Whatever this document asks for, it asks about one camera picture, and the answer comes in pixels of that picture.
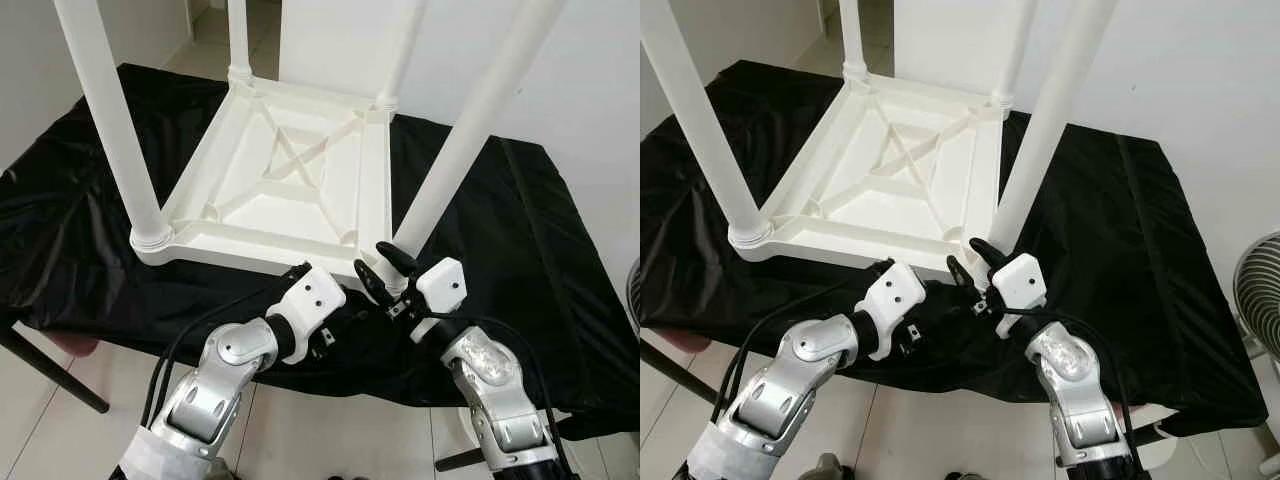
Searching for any black table cloth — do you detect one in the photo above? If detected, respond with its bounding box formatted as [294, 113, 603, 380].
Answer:
[0, 62, 641, 441]
[640, 58, 1269, 436]

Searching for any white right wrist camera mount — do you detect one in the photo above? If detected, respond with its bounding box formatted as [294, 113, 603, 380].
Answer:
[990, 253, 1048, 313]
[410, 257, 469, 344]

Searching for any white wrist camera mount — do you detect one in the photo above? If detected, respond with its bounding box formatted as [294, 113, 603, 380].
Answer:
[990, 253, 1048, 313]
[268, 265, 347, 364]
[855, 262, 927, 361]
[410, 257, 469, 344]

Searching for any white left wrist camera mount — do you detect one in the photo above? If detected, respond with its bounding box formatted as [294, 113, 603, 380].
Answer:
[855, 262, 927, 361]
[268, 265, 347, 364]

